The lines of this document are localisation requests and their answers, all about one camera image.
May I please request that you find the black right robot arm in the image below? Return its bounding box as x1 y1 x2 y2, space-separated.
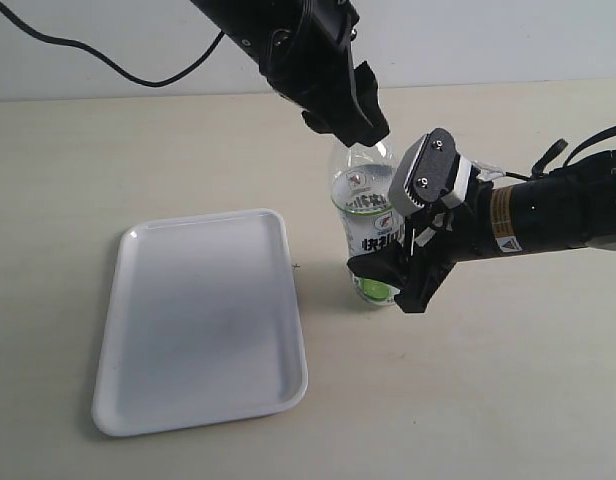
347 150 616 313

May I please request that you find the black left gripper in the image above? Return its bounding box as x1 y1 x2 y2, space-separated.
259 1 390 147

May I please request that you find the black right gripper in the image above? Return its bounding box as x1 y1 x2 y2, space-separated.
347 182 493 314

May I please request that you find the white plastic tray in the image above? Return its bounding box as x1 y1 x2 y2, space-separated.
91 208 308 437

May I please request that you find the clear plastic drink bottle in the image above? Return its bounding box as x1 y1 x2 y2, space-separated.
328 137 409 307

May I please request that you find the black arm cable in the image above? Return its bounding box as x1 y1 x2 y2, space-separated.
0 0 224 87
472 119 616 181

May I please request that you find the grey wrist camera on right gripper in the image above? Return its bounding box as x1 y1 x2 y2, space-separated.
388 128 473 217

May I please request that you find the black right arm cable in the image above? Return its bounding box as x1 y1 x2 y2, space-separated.
472 119 616 181

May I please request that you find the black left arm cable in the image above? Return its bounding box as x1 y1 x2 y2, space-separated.
0 0 224 87

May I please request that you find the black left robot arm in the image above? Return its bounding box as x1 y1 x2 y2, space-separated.
194 0 390 147

